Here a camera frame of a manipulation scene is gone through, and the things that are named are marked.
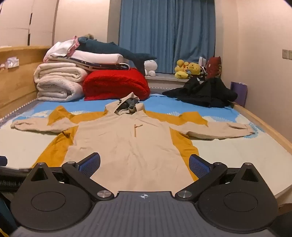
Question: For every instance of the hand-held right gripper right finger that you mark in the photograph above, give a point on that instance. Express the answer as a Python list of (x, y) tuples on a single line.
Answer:
[(199, 167)]

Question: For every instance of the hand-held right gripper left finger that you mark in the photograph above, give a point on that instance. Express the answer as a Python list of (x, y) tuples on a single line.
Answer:
[(90, 164)]

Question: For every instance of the beige and mustard hoodie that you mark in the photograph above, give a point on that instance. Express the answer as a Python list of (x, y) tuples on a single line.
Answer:
[(127, 145)]

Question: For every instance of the pile of black clothes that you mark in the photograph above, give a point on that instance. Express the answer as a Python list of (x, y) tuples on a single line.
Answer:
[(205, 93)]

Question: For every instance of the blue patterned bed sheet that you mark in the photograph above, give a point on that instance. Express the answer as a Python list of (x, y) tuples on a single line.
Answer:
[(228, 157)]

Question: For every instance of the red folded blanket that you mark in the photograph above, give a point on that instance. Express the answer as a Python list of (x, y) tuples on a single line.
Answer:
[(114, 84)]

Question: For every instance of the white folded fleece blanket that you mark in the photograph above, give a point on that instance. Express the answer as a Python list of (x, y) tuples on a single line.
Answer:
[(57, 86)]

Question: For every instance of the purple paper bag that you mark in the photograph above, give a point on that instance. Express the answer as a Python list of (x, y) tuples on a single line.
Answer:
[(241, 91)]

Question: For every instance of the wooden headboard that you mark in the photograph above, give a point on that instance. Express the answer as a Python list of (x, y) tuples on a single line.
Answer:
[(18, 86)]

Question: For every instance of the window sill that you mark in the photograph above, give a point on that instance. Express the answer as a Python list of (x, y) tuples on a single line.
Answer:
[(164, 79)]

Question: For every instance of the yellow plush toy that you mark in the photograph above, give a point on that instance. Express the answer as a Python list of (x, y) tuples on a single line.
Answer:
[(181, 73), (194, 68)]

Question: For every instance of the dark star-patterned folded blanket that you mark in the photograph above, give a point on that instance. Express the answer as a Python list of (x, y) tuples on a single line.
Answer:
[(109, 66)]

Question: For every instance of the small white object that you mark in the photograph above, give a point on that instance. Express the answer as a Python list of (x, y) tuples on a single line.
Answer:
[(202, 61)]

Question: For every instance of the white plush toy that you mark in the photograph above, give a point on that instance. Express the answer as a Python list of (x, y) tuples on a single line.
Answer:
[(150, 66)]

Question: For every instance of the white tissue pack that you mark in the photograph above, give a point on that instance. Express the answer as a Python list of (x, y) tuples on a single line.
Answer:
[(11, 62)]

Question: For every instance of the blue shark plush toy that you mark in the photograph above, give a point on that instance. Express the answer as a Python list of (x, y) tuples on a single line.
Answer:
[(102, 46)]

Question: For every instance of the white and pink folded cloth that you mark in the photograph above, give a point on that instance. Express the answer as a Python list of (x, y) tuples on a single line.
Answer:
[(59, 49)]

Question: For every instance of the tan plush toy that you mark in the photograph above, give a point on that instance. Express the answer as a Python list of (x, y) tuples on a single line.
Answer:
[(89, 36)]

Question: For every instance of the blue curtain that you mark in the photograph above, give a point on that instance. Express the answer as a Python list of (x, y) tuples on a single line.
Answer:
[(166, 34)]

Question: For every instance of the white wardrobe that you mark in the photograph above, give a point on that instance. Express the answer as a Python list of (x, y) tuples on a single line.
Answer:
[(22, 18)]

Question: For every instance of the wooden bed side rail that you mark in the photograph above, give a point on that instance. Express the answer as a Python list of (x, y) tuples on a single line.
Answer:
[(269, 127)]

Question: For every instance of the wall socket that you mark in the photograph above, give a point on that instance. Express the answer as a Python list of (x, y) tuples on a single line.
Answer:
[(285, 54), (290, 54)]

